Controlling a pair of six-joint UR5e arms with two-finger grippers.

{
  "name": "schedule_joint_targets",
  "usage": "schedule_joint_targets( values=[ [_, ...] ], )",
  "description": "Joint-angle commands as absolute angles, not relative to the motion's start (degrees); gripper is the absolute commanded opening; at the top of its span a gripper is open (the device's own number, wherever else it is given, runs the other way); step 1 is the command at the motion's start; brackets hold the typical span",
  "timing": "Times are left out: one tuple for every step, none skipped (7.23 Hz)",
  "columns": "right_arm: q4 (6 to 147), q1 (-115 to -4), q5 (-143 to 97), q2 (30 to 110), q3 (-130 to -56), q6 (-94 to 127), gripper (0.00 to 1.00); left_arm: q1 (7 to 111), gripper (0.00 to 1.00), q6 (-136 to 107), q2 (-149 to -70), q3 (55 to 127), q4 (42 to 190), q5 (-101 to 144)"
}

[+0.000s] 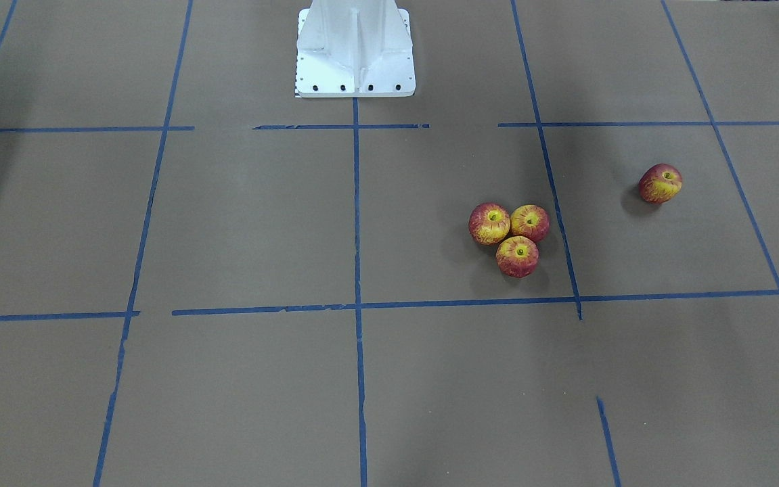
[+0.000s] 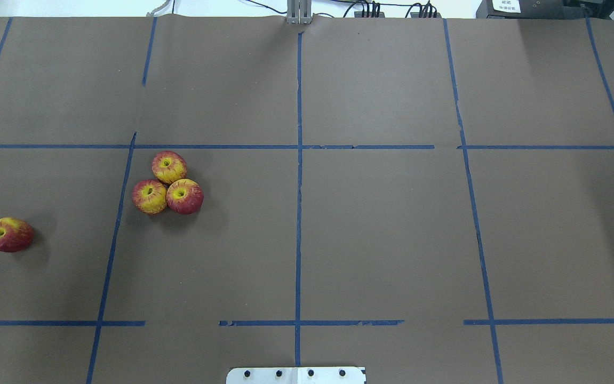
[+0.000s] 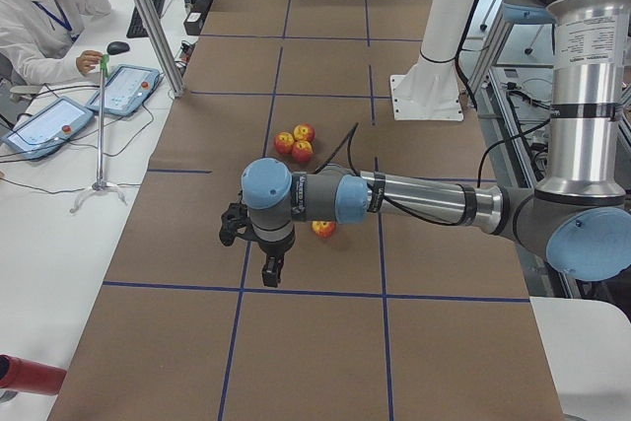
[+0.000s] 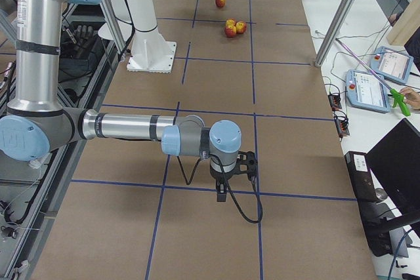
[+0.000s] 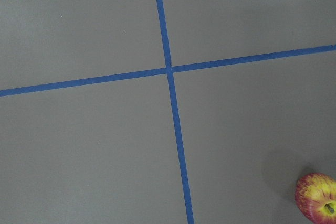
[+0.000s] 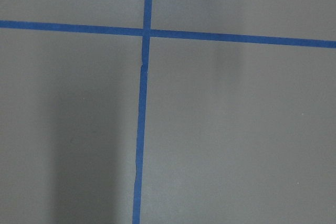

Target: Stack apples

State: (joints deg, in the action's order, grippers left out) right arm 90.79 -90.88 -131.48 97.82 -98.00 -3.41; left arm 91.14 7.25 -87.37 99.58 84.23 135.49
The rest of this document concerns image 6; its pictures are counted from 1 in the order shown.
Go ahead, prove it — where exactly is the crossing blue tape strip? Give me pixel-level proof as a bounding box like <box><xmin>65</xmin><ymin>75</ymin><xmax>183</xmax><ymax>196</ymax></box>
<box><xmin>1</xmin><ymin>20</ymin><xmax>335</xmax><ymax>49</ymax></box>

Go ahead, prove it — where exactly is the long blue tape strip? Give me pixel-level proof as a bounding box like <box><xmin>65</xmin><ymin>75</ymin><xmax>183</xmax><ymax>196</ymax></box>
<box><xmin>132</xmin><ymin>0</ymin><xmax>152</xmax><ymax>223</ymax></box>

